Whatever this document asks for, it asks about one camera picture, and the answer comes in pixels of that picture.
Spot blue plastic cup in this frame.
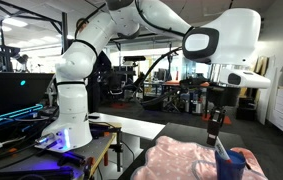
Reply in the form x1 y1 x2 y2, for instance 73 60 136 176
214 149 247 180

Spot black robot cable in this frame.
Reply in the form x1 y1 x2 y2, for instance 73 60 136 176
132 46 185 108

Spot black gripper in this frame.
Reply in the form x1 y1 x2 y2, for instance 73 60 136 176
206 84 242 147

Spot orange background table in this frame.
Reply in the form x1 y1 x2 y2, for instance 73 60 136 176
164 79 182 87

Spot black office chair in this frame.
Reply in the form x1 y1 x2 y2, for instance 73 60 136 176
122 71 146 103

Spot black cube case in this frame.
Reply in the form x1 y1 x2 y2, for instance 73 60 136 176
142 94 164 112

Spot black computer monitor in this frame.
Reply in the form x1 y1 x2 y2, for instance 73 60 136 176
0 71 55 122

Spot boards leaning on wall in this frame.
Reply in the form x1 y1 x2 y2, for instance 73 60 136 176
251 54 278 126

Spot black floor crate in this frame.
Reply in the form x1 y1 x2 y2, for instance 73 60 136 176
235 97 258 122

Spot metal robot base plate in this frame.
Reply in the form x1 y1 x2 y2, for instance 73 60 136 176
34 128 122 158

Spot black frame pole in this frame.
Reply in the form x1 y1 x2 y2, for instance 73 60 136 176
60 11 70 54

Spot black camera on stand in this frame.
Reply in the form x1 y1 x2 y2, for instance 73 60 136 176
122 55 147 63

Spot black table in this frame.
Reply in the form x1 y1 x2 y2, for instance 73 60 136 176
117 122 249 180

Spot white table top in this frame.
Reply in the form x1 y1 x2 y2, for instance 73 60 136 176
88 112 166 141

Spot orange floor mat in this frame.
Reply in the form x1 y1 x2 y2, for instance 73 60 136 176
201 113 233 126

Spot pink polka dot apron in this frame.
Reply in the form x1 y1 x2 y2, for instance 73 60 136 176
130 134 269 180

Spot black studio light rig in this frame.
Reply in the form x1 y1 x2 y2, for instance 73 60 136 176
0 44 29 73

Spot cyan LED strip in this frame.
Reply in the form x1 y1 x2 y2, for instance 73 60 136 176
0 103 45 128

